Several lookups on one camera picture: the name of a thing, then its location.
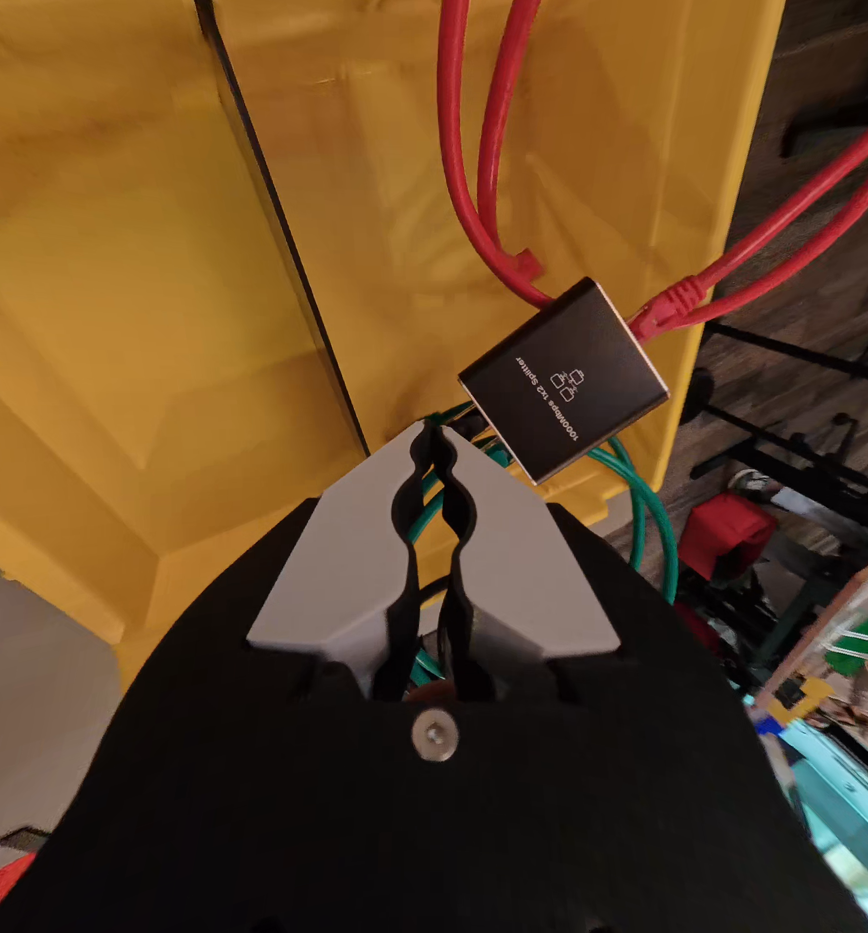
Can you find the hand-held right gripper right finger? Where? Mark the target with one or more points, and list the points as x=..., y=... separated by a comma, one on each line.
x=536, y=583

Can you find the black ethernet splitter box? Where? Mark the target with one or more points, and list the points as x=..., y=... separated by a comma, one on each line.
x=558, y=364

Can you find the green plastic bin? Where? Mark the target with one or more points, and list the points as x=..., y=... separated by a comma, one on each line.
x=860, y=645

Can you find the yellow plastic bin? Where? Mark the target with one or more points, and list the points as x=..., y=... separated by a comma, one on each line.
x=150, y=255

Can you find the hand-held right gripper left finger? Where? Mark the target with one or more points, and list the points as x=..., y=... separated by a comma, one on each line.
x=317, y=576

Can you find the red container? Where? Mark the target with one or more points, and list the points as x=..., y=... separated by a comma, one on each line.
x=725, y=536

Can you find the black bin divider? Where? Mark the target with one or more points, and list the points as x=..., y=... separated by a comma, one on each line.
x=282, y=219

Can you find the black metal stand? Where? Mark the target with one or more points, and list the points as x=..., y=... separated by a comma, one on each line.
x=806, y=466

